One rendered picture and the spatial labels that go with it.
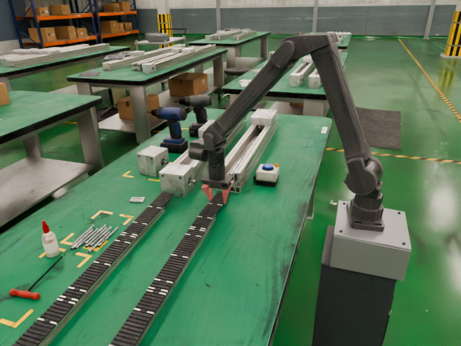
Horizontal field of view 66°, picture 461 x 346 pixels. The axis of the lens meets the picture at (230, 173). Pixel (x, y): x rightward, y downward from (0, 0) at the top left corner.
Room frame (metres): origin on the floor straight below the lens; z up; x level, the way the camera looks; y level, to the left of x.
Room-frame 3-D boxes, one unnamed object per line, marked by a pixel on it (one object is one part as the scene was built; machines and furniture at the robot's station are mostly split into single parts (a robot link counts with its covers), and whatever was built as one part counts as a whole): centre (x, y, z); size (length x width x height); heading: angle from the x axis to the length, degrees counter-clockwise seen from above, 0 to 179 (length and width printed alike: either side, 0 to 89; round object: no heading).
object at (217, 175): (1.11, 0.05, 0.91); 0.10 x 0.07 x 0.07; 72
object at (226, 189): (1.10, 0.03, 0.84); 0.07 x 0.07 x 0.09; 72
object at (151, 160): (1.41, 0.32, 0.83); 0.11 x 0.10 x 0.10; 64
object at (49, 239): (0.85, 0.53, 0.84); 0.04 x 0.04 x 0.12
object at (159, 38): (6.52, 1.12, 0.50); 1.03 x 0.55 x 1.01; 165
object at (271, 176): (1.29, -0.14, 0.81); 0.10 x 0.08 x 0.06; 72
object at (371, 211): (0.85, -0.38, 0.93); 0.12 x 0.09 x 0.08; 169
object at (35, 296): (0.75, 0.51, 0.79); 0.16 x 0.08 x 0.02; 167
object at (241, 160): (1.59, -0.11, 0.82); 0.80 x 0.10 x 0.09; 162
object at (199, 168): (1.65, 0.07, 0.82); 0.80 x 0.10 x 0.09; 162
